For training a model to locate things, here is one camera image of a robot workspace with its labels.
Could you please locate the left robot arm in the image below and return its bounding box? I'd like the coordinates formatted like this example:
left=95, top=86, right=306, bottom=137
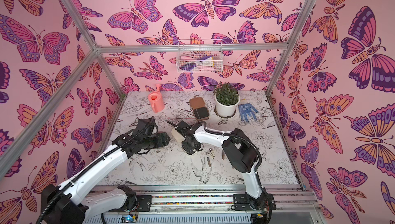
left=36, top=117, right=170, bottom=224

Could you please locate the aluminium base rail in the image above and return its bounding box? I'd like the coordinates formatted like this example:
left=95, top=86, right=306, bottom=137
left=63, top=184, right=322, bottom=224

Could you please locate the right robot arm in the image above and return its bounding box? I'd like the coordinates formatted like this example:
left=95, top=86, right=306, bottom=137
left=171, top=121, right=276, bottom=214

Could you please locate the blue gardening glove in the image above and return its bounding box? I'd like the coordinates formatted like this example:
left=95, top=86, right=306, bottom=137
left=238, top=103, right=259, bottom=123

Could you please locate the white wire wall basket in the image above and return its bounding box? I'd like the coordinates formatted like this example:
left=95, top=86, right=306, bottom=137
left=175, top=39, right=224, bottom=73

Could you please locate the plant saucer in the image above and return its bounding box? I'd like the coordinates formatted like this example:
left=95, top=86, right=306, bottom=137
left=213, top=108, right=237, bottom=119

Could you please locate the pink watering can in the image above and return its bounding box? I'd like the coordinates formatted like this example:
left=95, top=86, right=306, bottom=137
left=148, top=84, right=165, bottom=113

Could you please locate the dark brown clipper case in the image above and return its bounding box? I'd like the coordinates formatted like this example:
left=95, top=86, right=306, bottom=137
left=189, top=96, right=209, bottom=121

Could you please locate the gold nail clipper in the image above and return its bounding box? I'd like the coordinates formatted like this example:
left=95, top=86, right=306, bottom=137
left=209, top=148, right=216, bottom=158

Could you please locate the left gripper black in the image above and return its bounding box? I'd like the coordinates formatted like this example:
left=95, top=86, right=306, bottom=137
left=142, top=131, right=172, bottom=151

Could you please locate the white potted green plant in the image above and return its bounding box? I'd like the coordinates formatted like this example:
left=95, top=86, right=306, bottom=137
left=214, top=83, right=240, bottom=118

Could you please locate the cream clipper case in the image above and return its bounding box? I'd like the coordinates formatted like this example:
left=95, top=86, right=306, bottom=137
left=171, top=128, right=204, bottom=156

